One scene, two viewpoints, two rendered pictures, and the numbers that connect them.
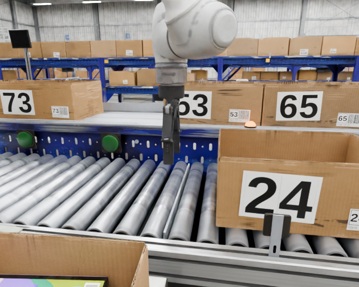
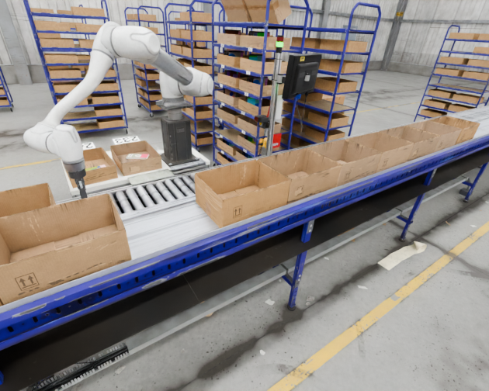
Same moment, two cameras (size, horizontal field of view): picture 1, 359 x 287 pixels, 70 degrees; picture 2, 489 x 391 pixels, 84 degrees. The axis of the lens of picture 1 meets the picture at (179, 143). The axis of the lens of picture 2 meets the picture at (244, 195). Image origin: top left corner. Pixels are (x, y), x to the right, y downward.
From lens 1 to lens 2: 227 cm
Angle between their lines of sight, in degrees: 117
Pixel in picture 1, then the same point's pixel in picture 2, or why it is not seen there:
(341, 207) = not seen: outside the picture
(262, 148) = not seen: hidden behind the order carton
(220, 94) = (48, 216)
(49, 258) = (98, 174)
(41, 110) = (220, 186)
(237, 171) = (40, 188)
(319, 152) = not seen: outside the picture
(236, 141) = not seen: hidden behind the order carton
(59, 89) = (204, 175)
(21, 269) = (106, 175)
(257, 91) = (3, 223)
